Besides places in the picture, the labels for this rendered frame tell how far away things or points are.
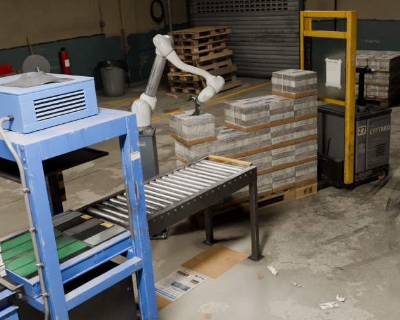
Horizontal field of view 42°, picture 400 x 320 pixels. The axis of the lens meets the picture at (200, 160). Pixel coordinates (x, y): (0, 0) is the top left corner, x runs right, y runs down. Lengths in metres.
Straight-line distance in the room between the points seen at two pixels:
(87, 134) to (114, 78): 9.08
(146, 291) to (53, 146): 1.11
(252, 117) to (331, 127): 1.26
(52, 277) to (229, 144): 2.63
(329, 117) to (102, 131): 3.66
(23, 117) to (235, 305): 2.06
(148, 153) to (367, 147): 2.45
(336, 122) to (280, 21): 6.67
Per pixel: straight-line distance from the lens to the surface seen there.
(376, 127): 5.90
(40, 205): 2.58
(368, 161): 5.93
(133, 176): 2.90
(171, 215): 3.48
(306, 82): 5.33
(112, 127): 2.75
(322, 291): 4.04
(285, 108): 5.21
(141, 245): 3.06
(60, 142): 2.58
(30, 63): 3.53
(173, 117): 4.86
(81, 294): 2.89
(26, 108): 2.67
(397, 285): 4.20
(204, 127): 4.71
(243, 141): 4.99
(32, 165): 2.51
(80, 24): 11.96
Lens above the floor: 2.16
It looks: 18 degrees down
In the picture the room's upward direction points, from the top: 4 degrees counter-clockwise
